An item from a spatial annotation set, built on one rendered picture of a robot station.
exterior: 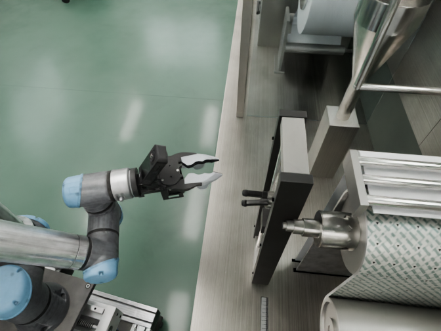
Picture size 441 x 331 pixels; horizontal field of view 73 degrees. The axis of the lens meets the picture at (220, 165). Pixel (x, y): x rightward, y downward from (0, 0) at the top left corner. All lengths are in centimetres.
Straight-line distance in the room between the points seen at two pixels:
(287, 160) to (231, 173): 65
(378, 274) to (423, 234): 9
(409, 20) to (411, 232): 45
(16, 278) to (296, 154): 75
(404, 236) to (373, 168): 11
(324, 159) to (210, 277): 54
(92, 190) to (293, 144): 45
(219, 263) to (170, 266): 99
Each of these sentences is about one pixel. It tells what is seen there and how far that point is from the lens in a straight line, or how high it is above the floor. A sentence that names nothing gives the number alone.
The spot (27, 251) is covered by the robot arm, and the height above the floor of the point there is 126.
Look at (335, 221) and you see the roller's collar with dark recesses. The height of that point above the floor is 137.
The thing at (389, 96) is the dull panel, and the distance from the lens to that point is 129.
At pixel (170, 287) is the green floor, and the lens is 190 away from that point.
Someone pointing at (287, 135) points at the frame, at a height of 144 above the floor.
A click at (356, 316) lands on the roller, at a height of 123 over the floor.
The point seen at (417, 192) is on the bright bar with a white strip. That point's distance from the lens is 54.
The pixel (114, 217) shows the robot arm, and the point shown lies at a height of 114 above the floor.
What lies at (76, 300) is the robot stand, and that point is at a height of 82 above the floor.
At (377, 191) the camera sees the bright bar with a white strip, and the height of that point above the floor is 144.
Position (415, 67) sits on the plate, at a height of 125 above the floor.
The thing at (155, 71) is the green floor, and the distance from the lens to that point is 317.
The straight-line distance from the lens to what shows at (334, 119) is 99.
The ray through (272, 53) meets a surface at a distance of 114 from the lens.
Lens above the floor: 182
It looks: 53 degrees down
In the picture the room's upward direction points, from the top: straight up
